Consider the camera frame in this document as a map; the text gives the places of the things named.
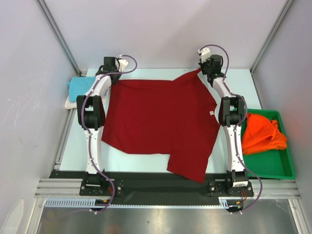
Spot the left grey cable duct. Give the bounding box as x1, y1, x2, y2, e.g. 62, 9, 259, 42
45, 198, 110, 208

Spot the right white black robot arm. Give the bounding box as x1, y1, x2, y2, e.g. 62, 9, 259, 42
198, 47, 249, 195

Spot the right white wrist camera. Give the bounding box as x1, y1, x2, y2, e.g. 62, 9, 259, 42
197, 47, 211, 63

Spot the left aluminium corner post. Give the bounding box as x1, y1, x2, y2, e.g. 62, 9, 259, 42
35, 0, 82, 76

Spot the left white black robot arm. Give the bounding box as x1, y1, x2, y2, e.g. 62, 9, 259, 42
77, 57, 120, 178

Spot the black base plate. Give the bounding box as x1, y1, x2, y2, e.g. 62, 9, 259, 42
49, 171, 254, 209

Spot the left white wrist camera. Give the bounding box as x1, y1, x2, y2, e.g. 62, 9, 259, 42
117, 55, 129, 73

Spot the right aluminium corner post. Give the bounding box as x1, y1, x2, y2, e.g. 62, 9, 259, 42
250, 0, 295, 74

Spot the green plastic tray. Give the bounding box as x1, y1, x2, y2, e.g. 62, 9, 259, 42
241, 109, 295, 179

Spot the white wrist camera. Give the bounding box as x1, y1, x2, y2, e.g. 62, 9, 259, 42
197, 47, 211, 63
117, 55, 129, 73

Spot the folded white t shirt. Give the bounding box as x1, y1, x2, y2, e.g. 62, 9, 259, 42
64, 97, 77, 110

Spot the folded teal t shirt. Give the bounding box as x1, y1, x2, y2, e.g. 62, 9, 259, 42
68, 77, 96, 102

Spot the aluminium corner post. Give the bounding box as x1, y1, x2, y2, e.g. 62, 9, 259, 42
35, 0, 82, 76
250, 0, 295, 74

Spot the dark red t shirt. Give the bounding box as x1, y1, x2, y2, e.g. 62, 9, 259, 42
101, 70, 220, 183

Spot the aluminium frame rail front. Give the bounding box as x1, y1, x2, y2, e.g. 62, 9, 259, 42
35, 178, 301, 199

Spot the orange t shirt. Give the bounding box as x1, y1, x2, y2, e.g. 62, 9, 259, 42
242, 113, 288, 155

